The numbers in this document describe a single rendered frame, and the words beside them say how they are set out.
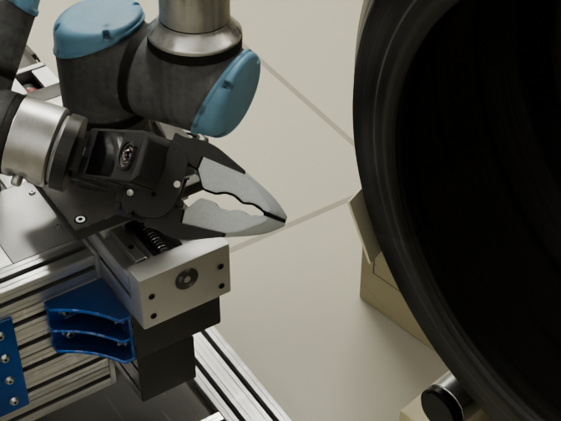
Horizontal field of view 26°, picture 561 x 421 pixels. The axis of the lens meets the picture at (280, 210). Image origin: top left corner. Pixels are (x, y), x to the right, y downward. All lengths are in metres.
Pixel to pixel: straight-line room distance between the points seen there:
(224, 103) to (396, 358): 1.03
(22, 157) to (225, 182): 0.18
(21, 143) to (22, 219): 0.66
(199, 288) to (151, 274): 0.09
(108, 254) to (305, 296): 0.91
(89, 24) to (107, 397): 0.74
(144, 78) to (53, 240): 0.32
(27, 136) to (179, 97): 0.42
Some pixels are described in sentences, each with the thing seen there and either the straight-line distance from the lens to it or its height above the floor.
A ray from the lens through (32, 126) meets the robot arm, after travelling 1.09.
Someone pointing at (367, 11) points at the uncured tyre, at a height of 1.27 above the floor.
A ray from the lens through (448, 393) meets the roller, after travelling 1.11.
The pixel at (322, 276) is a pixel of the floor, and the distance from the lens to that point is 2.52.
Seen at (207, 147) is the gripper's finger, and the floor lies 1.09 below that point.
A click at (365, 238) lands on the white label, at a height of 1.05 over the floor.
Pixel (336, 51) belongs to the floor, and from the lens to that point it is 3.18.
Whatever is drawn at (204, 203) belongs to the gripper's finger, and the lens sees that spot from 1.08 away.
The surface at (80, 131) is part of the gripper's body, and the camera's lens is 1.10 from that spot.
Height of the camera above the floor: 1.76
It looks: 41 degrees down
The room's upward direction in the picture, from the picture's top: straight up
